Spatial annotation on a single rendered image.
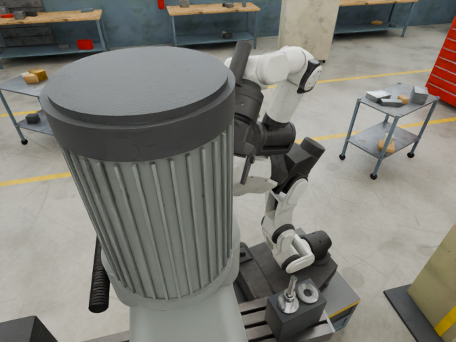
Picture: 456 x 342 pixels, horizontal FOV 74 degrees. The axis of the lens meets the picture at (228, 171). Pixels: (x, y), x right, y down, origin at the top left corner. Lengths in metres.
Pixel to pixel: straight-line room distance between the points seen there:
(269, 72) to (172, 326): 0.54
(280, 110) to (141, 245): 0.75
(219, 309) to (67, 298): 2.37
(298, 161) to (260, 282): 0.93
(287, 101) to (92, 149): 0.78
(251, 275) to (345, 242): 1.33
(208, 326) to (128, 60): 0.47
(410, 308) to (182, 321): 2.45
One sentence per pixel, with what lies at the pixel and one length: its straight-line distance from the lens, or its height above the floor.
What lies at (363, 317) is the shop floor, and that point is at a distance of 2.78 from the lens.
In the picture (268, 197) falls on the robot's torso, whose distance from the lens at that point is 1.60.
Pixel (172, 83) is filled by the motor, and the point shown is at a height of 2.21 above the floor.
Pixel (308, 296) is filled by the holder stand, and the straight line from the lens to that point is 1.43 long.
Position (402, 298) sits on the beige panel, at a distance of 2.95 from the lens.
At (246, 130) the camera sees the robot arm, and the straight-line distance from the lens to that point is 0.66.
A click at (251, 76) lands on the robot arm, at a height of 2.08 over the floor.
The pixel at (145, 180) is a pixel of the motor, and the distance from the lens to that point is 0.30.
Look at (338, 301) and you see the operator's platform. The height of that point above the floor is 0.40.
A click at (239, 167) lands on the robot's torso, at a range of 1.16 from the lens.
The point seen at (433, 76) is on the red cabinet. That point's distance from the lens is 6.29.
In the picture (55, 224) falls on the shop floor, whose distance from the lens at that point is 3.54.
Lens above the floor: 2.33
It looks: 39 degrees down
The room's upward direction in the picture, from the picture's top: straight up
